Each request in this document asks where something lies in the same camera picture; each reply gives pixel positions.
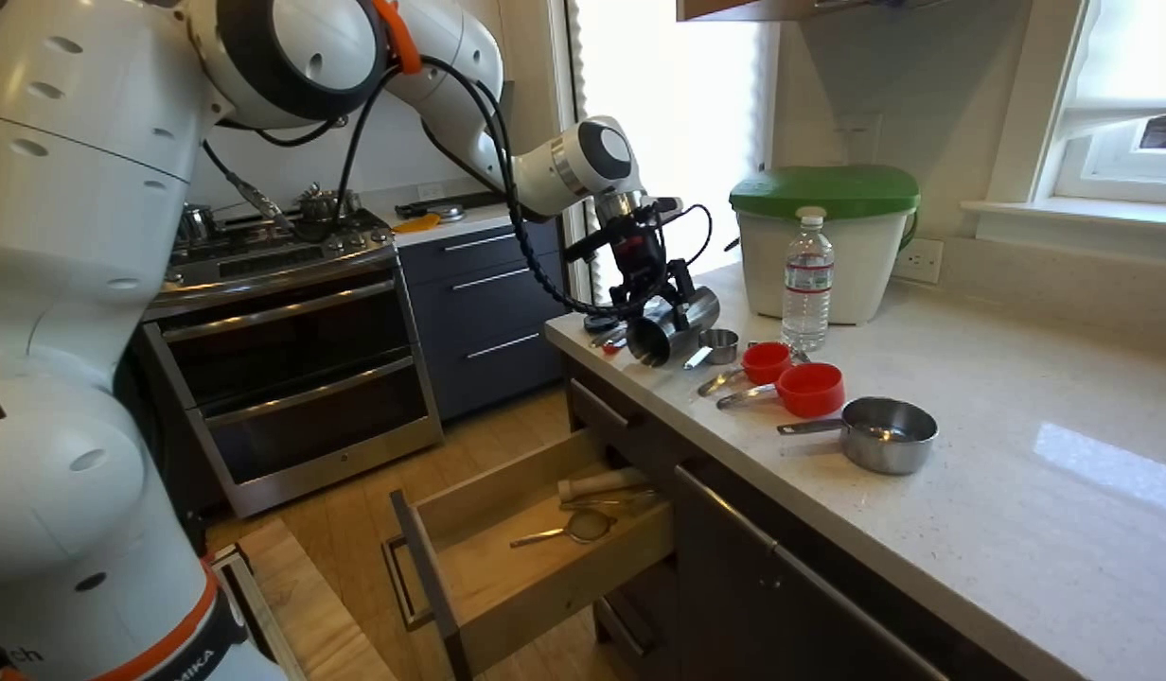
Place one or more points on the metal strainer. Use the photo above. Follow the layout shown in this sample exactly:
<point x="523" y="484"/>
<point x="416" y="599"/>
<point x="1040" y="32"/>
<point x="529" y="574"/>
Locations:
<point x="580" y="527"/>

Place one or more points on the white bin green lid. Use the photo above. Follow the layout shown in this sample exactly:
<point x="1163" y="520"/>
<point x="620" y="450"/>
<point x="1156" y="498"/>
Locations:
<point x="867" y="217"/>

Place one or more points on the small red measuring cup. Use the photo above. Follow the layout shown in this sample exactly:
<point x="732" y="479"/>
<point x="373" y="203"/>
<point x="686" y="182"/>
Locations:
<point x="759" y="365"/>

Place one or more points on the clear plastic water bottle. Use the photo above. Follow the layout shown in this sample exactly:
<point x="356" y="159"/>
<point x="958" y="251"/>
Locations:
<point x="808" y="283"/>

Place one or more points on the black round lid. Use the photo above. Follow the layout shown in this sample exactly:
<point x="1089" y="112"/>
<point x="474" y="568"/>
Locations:
<point x="598" y="323"/>

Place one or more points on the dark kitchen cabinet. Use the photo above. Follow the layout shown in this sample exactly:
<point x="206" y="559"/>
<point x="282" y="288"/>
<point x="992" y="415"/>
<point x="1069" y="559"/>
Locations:
<point x="750" y="589"/>

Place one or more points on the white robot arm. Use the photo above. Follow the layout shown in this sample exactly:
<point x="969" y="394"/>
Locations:
<point x="100" y="120"/>

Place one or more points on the small steel measuring cup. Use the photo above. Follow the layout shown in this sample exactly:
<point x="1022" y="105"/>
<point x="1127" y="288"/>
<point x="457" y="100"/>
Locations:
<point x="717" y="344"/>

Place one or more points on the large red measuring cup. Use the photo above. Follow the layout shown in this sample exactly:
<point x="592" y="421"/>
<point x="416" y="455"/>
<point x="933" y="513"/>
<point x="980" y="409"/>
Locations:
<point x="803" y="390"/>

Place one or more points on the stainless steel oven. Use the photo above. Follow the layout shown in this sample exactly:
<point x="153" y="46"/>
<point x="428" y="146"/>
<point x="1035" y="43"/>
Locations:
<point x="279" y="370"/>

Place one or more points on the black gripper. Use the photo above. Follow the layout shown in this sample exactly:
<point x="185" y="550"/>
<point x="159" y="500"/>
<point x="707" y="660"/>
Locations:
<point x="645" y="273"/>

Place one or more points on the open wooden drawer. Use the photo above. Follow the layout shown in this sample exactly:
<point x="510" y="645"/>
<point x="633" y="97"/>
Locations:
<point x="457" y="566"/>

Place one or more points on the large steel measuring cup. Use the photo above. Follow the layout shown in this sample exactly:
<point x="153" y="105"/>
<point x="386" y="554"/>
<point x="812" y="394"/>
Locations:
<point x="879" y="434"/>

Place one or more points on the wooden rolling pin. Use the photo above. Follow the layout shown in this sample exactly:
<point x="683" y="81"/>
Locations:
<point x="598" y="484"/>

